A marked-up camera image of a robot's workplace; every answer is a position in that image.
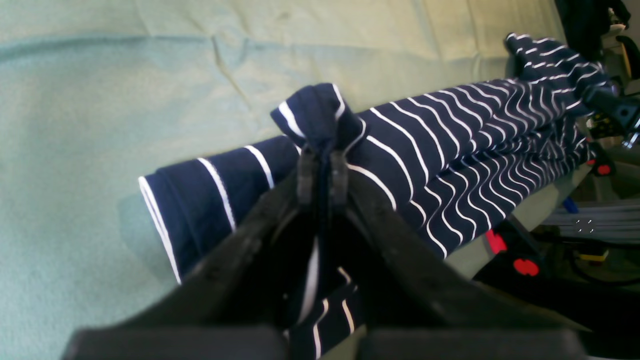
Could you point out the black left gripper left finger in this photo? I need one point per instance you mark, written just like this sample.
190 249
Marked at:
227 309

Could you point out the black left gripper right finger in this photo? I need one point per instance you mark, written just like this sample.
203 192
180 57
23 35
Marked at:
415 306

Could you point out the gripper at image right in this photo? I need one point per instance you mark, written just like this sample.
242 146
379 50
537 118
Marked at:
614 116

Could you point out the navy white striped T-shirt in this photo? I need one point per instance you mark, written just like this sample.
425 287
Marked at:
453 164

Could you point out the green table cloth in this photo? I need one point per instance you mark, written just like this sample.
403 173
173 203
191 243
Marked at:
96 93

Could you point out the aluminium frame post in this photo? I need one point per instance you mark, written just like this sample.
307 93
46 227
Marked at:
615 222

